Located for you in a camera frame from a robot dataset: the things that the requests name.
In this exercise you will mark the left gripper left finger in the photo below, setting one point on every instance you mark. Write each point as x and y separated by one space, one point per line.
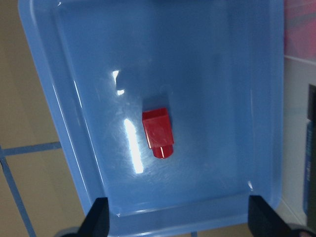
97 221

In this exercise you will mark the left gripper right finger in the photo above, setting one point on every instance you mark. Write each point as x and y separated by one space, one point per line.
263 221

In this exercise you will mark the red block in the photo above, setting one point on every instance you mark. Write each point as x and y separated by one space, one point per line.
158 131

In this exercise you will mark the clear plastic storage box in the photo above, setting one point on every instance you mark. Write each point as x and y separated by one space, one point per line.
299 73

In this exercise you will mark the blue plastic tray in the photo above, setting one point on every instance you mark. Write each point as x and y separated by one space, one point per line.
171 109

